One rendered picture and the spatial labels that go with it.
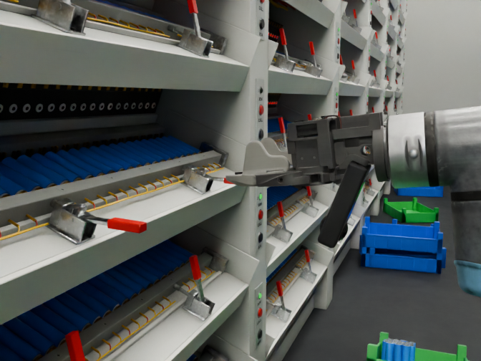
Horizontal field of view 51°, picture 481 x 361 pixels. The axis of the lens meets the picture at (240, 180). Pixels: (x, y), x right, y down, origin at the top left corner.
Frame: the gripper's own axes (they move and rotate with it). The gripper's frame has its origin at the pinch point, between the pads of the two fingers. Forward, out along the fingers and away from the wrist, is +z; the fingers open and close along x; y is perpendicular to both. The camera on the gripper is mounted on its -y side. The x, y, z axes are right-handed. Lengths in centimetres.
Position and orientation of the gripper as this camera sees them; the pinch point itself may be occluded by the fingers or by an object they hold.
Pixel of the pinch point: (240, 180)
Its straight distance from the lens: 69.7
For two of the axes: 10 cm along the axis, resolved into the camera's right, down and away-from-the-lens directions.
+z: -9.2, 0.7, 3.8
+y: -1.2, -9.9, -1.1
